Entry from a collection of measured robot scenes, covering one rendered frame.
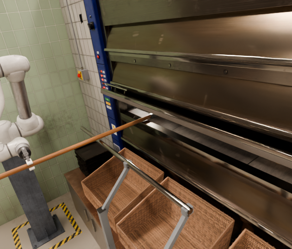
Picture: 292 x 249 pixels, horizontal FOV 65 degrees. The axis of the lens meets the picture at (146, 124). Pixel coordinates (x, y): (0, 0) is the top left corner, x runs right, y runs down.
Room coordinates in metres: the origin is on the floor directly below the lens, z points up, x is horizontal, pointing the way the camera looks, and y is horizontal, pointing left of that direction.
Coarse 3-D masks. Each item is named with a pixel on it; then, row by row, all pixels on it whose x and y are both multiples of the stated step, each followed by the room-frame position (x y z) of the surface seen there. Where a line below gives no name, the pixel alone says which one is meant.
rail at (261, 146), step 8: (104, 88) 1.80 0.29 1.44; (120, 96) 1.57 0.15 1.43; (144, 104) 1.32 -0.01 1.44; (168, 112) 1.14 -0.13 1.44; (184, 120) 1.03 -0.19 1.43; (192, 120) 1.00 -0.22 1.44; (208, 128) 0.91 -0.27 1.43; (216, 128) 0.88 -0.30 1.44; (232, 136) 0.81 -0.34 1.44; (240, 136) 0.79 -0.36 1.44; (248, 144) 0.75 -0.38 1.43; (256, 144) 0.72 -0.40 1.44; (264, 144) 0.71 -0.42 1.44; (272, 152) 0.67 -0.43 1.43; (280, 152) 0.65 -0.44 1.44
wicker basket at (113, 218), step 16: (112, 160) 1.78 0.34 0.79; (144, 160) 1.61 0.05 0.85; (96, 176) 1.68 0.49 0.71; (112, 176) 1.76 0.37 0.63; (128, 176) 1.75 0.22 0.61; (160, 176) 1.40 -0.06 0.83; (96, 192) 1.61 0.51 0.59; (128, 192) 1.56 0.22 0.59; (144, 192) 1.30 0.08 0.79; (96, 208) 1.41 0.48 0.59; (112, 208) 1.39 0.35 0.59; (128, 208) 1.22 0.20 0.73; (112, 224) 1.19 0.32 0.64
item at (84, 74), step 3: (84, 69) 2.40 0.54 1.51; (78, 72) 2.41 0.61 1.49; (81, 72) 2.35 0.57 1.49; (84, 72) 2.36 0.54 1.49; (87, 72) 2.38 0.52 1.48; (81, 75) 2.35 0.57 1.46; (84, 75) 2.36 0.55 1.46; (87, 75) 2.37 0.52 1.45; (81, 78) 2.37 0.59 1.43; (84, 78) 2.35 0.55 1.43; (87, 78) 2.37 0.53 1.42
